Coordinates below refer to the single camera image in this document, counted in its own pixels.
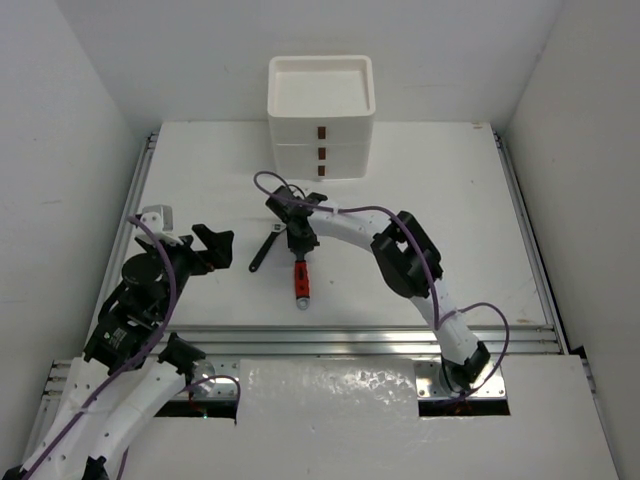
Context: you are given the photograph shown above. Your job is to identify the black handled adjustable wrench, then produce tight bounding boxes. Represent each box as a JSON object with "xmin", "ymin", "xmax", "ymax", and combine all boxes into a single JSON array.
[{"xmin": 248, "ymin": 223, "xmax": 286, "ymax": 273}]

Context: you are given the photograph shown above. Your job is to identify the red handled adjustable wrench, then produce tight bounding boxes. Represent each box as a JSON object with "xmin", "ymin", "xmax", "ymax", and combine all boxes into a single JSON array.
[{"xmin": 294, "ymin": 252, "xmax": 310, "ymax": 310}]

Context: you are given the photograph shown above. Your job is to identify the white drawer cabinet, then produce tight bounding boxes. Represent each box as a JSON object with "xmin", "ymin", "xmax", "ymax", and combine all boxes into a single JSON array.
[{"xmin": 267, "ymin": 55, "xmax": 376, "ymax": 181}]

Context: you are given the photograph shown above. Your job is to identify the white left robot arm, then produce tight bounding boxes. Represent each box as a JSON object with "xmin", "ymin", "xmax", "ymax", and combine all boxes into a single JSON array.
[{"xmin": 4, "ymin": 219, "xmax": 234, "ymax": 479}]

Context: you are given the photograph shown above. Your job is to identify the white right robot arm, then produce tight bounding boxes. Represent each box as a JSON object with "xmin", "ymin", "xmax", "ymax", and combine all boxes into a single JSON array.
[{"xmin": 265, "ymin": 186, "xmax": 490, "ymax": 390}]

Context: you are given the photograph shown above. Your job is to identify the white front cover board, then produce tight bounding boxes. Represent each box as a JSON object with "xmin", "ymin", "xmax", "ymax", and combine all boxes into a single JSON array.
[{"xmin": 124, "ymin": 355, "xmax": 617, "ymax": 479}]

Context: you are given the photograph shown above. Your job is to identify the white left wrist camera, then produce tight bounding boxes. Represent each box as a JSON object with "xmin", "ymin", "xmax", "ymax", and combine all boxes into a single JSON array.
[{"xmin": 136, "ymin": 204, "xmax": 178, "ymax": 245}]

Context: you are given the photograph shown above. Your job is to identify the aluminium frame rails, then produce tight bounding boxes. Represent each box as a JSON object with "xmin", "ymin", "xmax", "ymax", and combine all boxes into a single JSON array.
[{"xmin": 14, "ymin": 124, "xmax": 596, "ymax": 480}]

